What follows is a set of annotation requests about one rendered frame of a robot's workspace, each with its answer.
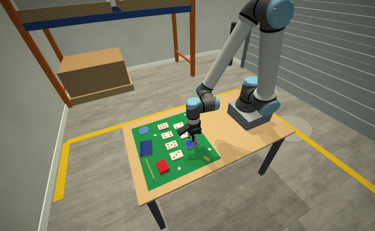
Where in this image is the red rectangular block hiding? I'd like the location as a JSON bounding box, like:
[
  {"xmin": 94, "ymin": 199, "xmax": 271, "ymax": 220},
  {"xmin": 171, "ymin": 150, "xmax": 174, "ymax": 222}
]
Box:
[{"xmin": 156, "ymin": 159, "xmax": 169, "ymax": 174}]

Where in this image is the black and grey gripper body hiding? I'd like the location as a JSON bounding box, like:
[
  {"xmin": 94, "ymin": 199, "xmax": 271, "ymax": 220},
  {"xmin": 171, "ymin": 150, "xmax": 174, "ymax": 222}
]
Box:
[{"xmin": 188, "ymin": 120, "xmax": 202, "ymax": 135}]

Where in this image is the dark blue notebook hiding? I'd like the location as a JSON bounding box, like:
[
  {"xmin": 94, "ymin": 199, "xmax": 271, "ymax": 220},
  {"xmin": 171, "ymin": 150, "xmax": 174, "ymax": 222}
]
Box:
[{"xmin": 140, "ymin": 140, "xmax": 153, "ymax": 157}]

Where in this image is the white playing card with black pips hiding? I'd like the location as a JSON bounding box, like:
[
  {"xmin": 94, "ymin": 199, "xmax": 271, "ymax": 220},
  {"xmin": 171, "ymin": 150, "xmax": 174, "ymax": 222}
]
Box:
[{"xmin": 173, "ymin": 122, "xmax": 184, "ymax": 129}]

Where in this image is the blue flat disc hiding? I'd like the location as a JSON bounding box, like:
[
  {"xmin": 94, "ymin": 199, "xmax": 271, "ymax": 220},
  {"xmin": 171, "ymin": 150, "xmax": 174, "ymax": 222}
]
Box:
[{"xmin": 139, "ymin": 127, "xmax": 149, "ymax": 134}]

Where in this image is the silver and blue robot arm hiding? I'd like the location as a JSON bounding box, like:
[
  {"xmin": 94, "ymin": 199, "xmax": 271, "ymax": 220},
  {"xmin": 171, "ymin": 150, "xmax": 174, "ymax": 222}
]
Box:
[{"xmin": 177, "ymin": 0, "xmax": 294, "ymax": 136}]

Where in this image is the green felt mat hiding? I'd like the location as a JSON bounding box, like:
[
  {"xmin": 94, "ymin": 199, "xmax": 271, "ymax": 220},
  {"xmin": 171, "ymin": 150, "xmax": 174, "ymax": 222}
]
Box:
[{"xmin": 131, "ymin": 112, "xmax": 221, "ymax": 191}]

